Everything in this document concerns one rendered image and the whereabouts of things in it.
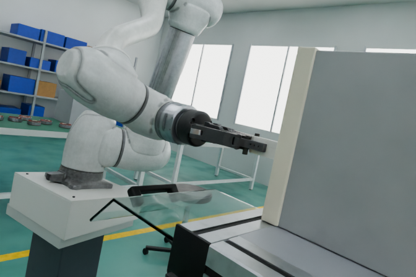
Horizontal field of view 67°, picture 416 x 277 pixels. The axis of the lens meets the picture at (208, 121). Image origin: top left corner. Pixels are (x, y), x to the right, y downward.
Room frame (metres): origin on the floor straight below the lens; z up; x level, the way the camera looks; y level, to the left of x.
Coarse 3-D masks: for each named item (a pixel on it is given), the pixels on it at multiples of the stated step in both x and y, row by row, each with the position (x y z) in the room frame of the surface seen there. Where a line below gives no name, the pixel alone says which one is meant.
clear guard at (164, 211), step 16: (176, 192) 0.57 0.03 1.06; (192, 192) 0.59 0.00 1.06; (208, 192) 0.62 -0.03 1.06; (112, 208) 0.50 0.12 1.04; (128, 208) 0.45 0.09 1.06; (144, 208) 0.46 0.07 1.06; (160, 208) 0.47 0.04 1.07; (176, 208) 0.49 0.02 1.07; (192, 208) 0.50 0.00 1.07; (208, 208) 0.52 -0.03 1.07; (224, 208) 0.54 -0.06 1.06; (240, 208) 0.55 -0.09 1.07; (256, 208) 0.57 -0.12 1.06; (160, 224) 0.41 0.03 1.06
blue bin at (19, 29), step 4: (12, 24) 5.74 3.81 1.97; (16, 24) 5.60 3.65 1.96; (20, 24) 5.55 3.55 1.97; (12, 28) 5.71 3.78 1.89; (16, 28) 5.57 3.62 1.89; (20, 28) 5.56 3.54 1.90; (24, 28) 5.60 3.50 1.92; (28, 28) 5.65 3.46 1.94; (32, 28) 5.70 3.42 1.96; (36, 28) 5.74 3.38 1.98; (12, 32) 5.69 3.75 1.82; (16, 32) 5.55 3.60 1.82; (20, 32) 5.57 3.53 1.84; (24, 32) 5.61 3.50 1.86; (28, 32) 5.66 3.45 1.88; (32, 32) 5.70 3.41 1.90; (36, 32) 5.75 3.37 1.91; (28, 36) 5.67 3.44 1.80; (32, 36) 5.71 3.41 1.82; (36, 36) 5.76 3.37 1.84
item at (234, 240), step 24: (240, 216) 0.36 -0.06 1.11; (192, 240) 0.28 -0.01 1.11; (216, 240) 0.28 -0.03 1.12; (240, 240) 0.29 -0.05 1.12; (264, 240) 0.30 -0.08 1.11; (288, 240) 0.32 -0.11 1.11; (168, 264) 0.30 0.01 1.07; (192, 264) 0.28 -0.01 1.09; (216, 264) 0.26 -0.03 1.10; (240, 264) 0.25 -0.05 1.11; (264, 264) 0.26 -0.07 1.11; (288, 264) 0.26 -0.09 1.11; (312, 264) 0.27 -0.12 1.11; (336, 264) 0.28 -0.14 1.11
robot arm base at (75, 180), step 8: (64, 168) 1.10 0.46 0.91; (48, 176) 1.07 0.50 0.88; (56, 176) 1.07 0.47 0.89; (64, 176) 1.08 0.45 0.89; (72, 176) 1.09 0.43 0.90; (80, 176) 1.09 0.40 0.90; (88, 176) 1.11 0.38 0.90; (96, 176) 1.13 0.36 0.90; (64, 184) 1.07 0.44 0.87; (72, 184) 1.05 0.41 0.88; (80, 184) 1.07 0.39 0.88; (88, 184) 1.10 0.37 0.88; (96, 184) 1.13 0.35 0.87; (104, 184) 1.16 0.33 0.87; (112, 184) 1.19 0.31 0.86
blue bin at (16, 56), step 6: (6, 48) 5.57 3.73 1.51; (12, 48) 5.51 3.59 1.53; (6, 54) 5.53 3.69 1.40; (12, 54) 5.52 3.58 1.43; (18, 54) 5.59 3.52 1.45; (24, 54) 5.66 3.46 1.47; (0, 60) 5.71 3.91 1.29; (6, 60) 5.50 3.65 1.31; (12, 60) 5.53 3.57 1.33; (18, 60) 5.60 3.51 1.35; (24, 60) 5.67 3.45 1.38
